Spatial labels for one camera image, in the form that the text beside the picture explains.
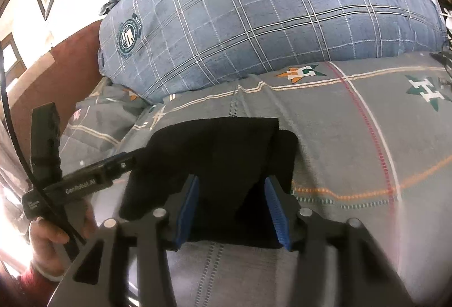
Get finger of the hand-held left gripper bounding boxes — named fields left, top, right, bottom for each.
left=102, top=151, right=138, bottom=185

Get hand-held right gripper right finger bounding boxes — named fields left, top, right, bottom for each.
left=264, top=176, right=415, bottom=307

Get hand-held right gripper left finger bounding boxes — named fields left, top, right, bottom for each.
left=47, top=175, right=202, bottom=307

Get black pants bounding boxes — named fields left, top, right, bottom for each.
left=118, top=117, right=301, bottom=249

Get person's left forearm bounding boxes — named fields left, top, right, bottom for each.
left=16, top=263, right=62, bottom=307

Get person's left hand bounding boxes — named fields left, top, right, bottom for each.
left=28, top=201, right=99, bottom=281

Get grey printed quilt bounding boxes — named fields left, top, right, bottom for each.
left=60, top=77, right=159, bottom=173

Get brown headboard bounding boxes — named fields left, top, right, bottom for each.
left=7, top=19, right=107, bottom=166

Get grey printed bedsheet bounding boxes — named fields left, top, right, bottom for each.
left=120, top=53, right=452, bottom=307

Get blue plaid pillow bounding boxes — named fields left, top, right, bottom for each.
left=97, top=0, right=449, bottom=104

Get black cable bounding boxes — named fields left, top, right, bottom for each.
left=0, top=42, right=87, bottom=246

